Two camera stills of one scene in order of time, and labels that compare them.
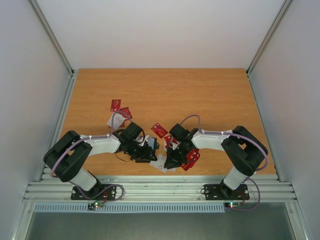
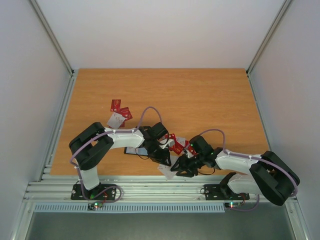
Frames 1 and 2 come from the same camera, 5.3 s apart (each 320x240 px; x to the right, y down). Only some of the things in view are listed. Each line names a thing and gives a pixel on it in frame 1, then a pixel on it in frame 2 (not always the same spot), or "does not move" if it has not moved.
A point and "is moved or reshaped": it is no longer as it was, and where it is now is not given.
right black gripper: (175, 155) → (189, 163)
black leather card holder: (152, 142) is moved or reshaped
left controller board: (91, 206) does not move
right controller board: (232, 205) does not move
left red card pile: (115, 105) does not move
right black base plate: (222, 192) does not move
